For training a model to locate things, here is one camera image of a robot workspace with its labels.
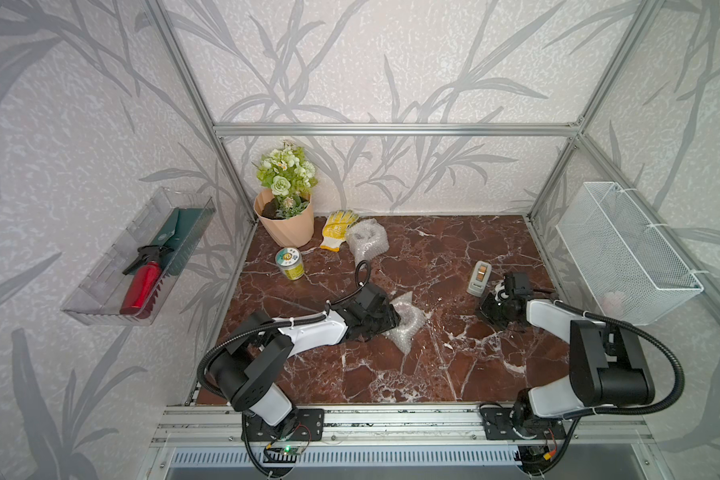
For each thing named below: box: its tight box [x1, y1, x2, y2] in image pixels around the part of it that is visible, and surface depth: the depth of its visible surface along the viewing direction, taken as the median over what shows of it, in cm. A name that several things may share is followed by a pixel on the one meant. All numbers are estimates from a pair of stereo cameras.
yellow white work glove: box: [320, 209, 359, 252], surface depth 117 cm
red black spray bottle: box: [120, 245, 174, 319], surface depth 61 cm
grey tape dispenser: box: [467, 260, 492, 297], surface depth 100 cm
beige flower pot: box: [253, 188, 314, 248], surface depth 101 cm
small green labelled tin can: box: [275, 247, 305, 281], surface depth 100 cm
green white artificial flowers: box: [256, 142, 318, 219], surface depth 98 cm
